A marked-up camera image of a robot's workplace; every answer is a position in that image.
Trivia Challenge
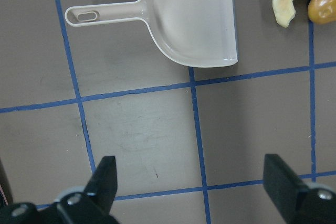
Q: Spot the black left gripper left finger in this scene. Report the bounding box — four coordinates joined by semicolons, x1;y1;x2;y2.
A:
84;156;117;212

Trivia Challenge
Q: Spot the beige plastic dustpan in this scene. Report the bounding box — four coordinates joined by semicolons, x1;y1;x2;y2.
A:
65;0;238;68

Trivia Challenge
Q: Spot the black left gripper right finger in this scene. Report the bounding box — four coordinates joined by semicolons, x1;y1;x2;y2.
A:
263;154;310;218

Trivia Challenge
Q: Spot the brown potato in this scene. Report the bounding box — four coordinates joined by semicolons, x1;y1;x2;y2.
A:
308;0;335;25

